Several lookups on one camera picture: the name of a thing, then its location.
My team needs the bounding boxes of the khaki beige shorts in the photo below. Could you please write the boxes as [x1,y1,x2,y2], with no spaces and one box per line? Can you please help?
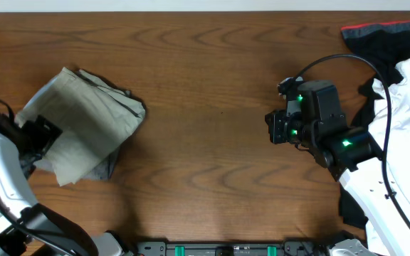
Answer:
[16,68,146,186]

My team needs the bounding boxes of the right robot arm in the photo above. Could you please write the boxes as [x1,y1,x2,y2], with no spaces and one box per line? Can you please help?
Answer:
[265,107,410,255]

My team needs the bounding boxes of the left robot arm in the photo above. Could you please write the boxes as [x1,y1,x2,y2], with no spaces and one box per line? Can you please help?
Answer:
[0,110,129,256]

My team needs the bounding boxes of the folded grey shorts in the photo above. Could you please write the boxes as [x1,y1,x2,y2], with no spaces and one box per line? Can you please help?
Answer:
[81,70,131,181]

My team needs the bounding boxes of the black garment with red trim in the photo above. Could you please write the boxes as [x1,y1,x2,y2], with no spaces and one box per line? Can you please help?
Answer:
[339,21,410,230]

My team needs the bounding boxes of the white printed t-shirt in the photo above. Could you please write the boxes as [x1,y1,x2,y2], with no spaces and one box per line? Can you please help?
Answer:
[364,58,410,256]

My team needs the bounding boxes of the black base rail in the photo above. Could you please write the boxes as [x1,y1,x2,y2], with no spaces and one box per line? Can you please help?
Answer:
[127,240,329,256]

